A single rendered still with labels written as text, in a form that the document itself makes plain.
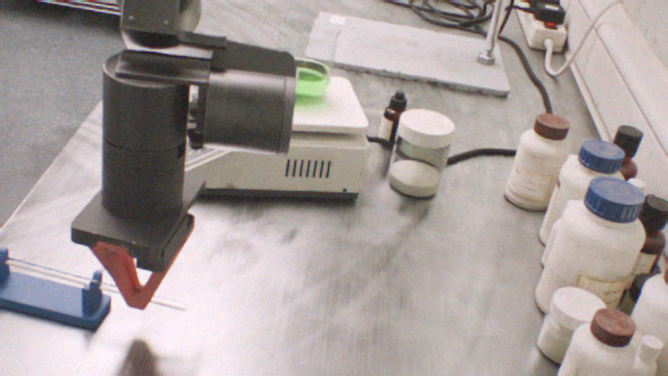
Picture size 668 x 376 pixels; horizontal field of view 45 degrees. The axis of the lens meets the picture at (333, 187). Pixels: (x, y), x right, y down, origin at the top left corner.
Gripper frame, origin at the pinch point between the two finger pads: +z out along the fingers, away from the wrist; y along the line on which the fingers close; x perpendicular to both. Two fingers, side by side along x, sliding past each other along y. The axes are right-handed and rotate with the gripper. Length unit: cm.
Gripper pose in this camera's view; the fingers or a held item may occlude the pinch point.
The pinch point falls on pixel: (138, 296)
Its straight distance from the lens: 66.0
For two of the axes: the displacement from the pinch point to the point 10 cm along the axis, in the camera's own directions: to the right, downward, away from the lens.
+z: -1.5, 8.4, 5.2
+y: 1.9, -4.9, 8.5
